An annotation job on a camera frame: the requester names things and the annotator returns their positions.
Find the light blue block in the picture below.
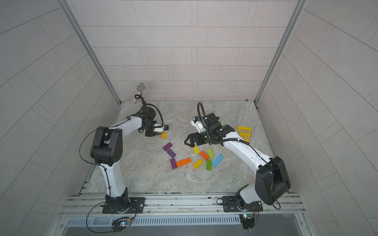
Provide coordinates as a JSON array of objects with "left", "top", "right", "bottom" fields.
[{"left": 212, "top": 154, "right": 223, "bottom": 167}]

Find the circuit board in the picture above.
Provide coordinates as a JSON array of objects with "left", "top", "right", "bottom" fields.
[
  {"left": 239, "top": 214, "right": 256, "bottom": 231},
  {"left": 111, "top": 217, "right": 133, "bottom": 233}
]

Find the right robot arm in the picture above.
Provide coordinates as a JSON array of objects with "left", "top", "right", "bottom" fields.
[{"left": 184, "top": 113, "right": 291, "bottom": 210}]

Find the yellow long block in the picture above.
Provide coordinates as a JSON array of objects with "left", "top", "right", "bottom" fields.
[{"left": 193, "top": 146, "right": 200, "bottom": 155}]

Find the aluminium rail frame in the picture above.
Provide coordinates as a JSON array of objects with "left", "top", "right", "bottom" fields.
[{"left": 58, "top": 193, "right": 306, "bottom": 228}]

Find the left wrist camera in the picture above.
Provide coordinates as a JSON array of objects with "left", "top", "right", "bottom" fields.
[{"left": 153, "top": 124, "right": 169, "bottom": 133}]

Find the left circuit board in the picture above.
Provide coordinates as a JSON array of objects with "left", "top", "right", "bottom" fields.
[{"left": 111, "top": 217, "right": 133, "bottom": 233}]

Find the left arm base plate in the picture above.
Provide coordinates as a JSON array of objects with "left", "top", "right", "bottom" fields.
[{"left": 100, "top": 197, "right": 146, "bottom": 214}]

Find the yellow short block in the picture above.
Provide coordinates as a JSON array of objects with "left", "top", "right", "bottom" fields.
[{"left": 193, "top": 159, "right": 203, "bottom": 169}]

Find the lime green flat block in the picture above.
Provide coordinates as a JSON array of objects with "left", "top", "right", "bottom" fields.
[{"left": 206, "top": 148, "right": 214, "bottom": 158}]

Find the red-orange block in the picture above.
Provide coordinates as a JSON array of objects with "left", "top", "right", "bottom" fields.
[{"left": 200, "top": 151, "right": 209, "bottom": 161}]

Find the purple block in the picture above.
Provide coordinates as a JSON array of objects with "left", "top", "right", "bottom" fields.
[
  {"left": 166, "top": 149, "right": 176, "bottom": 158},
  {"left": 163, "top": 143, "right": 173, "bottom": 151},
  {"left": 170, "top": 158, "right": 177, "bottom": 169}
]

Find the yellow triangle frame piece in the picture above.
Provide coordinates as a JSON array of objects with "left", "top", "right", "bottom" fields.
[{"left": 237, "top": 126, "right": 252, "bottom": 142}]

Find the microphone on black stand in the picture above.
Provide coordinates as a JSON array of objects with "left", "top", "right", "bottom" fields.
[{"left": 132, "top": 83, "right": 146, "bottom": 107}]

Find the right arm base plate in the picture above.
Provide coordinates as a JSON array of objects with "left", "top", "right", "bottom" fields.
[{"left": 217, "top": 196, "right": 263, "bottom": 213}]

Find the right circuit board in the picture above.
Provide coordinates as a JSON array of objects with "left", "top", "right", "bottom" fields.
[{"left": 239, "top": 214, "right": 256, "bottom": 231}]

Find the orange long block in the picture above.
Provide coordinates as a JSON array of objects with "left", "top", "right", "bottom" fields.
[{"left": 176, "top": 157, "right": 192, "bottom": 167}]

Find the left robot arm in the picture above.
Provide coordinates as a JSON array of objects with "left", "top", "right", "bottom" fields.
[{"left": 90, "top": 103, "right": 167, "bottom": 212}]

